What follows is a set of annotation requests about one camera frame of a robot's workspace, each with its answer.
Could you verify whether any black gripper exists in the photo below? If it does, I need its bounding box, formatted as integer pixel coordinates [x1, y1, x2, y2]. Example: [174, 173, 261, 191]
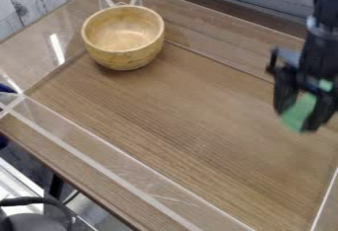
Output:
[266, 47, 337, 131]

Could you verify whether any green rectangular block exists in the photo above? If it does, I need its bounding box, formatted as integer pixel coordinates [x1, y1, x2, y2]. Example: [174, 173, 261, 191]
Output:
[281, 80, 338, 133]

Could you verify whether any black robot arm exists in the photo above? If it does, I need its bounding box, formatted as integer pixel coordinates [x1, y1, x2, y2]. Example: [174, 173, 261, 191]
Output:
[266, 0, 338, 133]

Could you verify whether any light wooden bowl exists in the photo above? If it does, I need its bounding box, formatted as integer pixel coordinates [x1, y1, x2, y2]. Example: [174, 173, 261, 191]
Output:
[81, 5, 166, 71]

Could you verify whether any black table leg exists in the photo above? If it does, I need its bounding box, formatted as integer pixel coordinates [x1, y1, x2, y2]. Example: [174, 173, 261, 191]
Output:
[50, 175, 65, 199]

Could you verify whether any clear acrylic tray wall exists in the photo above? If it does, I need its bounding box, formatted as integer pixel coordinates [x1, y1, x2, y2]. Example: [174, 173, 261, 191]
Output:
[0, 0, 338, 231]

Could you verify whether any black metal base plate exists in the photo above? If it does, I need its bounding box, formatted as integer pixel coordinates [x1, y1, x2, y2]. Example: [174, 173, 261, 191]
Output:
[70, 211, 99, 231]

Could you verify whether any black cable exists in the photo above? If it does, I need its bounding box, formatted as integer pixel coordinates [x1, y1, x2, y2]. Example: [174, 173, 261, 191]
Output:
[0, 195, 75, 231]

